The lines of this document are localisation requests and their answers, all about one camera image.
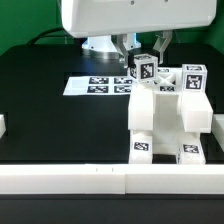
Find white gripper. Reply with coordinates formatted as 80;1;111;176
61;0;217;68

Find white tagged small block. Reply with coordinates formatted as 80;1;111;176
128;53;158;83

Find white chair seat part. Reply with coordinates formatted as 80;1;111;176
153;86;180;155

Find white chair back frame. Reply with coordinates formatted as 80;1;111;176
128;64;213;133

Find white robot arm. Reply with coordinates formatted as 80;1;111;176
61;0;217;58

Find white part right edge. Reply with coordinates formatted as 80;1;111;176
212;114;224;151

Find white part edge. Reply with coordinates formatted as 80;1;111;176
0;114;6;139
212;114;224;151

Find white part left edge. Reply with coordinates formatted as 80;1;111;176
0;114;6;139

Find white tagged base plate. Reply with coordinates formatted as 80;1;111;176
63;76;132;96

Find black cables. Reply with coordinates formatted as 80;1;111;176
27;27;68;46

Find white front rail barrier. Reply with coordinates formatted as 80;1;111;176
0;164;224;194

